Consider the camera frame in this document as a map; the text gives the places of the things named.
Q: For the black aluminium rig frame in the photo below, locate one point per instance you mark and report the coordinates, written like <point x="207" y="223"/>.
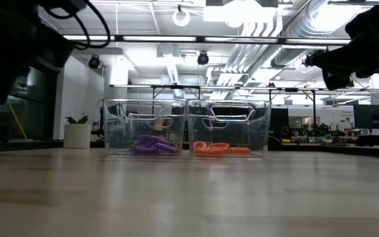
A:
<point x="201" y="39"/>

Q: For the neighbouring black rig frame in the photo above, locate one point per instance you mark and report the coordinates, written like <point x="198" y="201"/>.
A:
<point x="176" y="87"/>

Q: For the black monitor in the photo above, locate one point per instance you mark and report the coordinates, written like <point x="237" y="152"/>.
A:
<point x="373" y="116"/>

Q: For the black ceiling spotlight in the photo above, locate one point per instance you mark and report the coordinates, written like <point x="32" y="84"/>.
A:
<point x="203" y="59"/>
<point x="94" y="62"/>

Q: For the white potted plant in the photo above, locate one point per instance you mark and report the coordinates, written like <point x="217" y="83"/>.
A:
<point x="77" y="136"/>

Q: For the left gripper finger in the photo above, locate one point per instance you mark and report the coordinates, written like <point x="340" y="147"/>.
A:
<point x="2" y="87"/>

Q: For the clear plastic bin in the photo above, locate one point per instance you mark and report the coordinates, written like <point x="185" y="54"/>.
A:
<point x="258" y="131"/>
<point x="117" y="131"/>

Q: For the silver ventilation duct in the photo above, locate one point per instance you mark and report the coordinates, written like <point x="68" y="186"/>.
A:
<point x="308" y="23"/>

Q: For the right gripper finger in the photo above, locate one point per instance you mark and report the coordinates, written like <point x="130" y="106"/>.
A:
<point x="334" y="66"/>

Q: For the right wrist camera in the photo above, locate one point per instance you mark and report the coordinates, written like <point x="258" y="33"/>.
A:
<point x="373" y="23"/>

